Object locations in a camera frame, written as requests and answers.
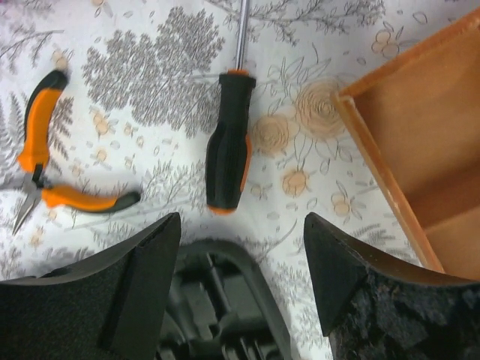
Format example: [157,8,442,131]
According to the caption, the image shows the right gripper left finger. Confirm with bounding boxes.
[1,213,181,359]

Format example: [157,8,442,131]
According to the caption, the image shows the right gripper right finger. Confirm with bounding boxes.
[304,213,479,359]

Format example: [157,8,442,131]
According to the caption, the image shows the black plastic tool case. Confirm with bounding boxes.
[155,239,293,359]

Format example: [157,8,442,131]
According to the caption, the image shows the large black orange screwdriver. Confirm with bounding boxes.
[205,1,256,215]

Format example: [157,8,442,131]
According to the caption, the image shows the wooden compartment tray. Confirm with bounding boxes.
[331,10,479,281]

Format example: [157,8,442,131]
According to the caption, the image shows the orange handled long-nose pliers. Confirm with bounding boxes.
[13,70,141,234]

